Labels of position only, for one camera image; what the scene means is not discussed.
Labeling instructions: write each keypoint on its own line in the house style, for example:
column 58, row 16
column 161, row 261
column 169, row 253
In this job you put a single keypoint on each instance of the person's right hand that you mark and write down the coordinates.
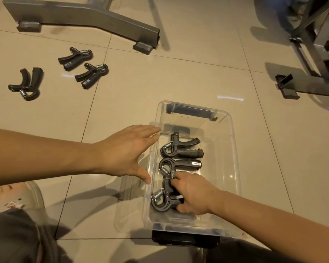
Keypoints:
column 200, row 197

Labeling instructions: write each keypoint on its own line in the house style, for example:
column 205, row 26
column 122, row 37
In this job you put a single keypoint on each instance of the person's left hand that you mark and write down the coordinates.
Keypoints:
column 120, row 153

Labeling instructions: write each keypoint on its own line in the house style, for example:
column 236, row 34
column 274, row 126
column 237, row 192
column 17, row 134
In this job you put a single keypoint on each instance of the black spring grip strengthener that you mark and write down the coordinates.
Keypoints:
column 186, row 163
column 71, row 64
column 37, row 76
column 167, row 193
column 192, row 154
column 90, row 80

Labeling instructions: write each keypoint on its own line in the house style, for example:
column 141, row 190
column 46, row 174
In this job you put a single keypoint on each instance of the clear plastic storage box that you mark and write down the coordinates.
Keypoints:
column 224, row 161

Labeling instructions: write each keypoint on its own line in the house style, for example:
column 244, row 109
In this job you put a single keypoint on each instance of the person's right forearm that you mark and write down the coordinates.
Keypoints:
column 277, row 230

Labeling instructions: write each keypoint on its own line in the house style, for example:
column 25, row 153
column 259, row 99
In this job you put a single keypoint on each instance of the person's left forearm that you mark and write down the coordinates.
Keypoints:
column 38, row 156

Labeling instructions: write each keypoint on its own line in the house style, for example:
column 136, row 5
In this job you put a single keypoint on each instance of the beige left slipper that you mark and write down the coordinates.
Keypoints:
column 35, row 197

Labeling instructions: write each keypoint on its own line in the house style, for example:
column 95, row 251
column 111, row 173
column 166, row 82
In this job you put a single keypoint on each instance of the grey metal rack stand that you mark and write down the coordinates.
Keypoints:
column 85, row 16

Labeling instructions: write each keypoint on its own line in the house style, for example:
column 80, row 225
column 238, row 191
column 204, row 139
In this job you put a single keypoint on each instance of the grey metal machine frame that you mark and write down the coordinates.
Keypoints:
column 318, row 88

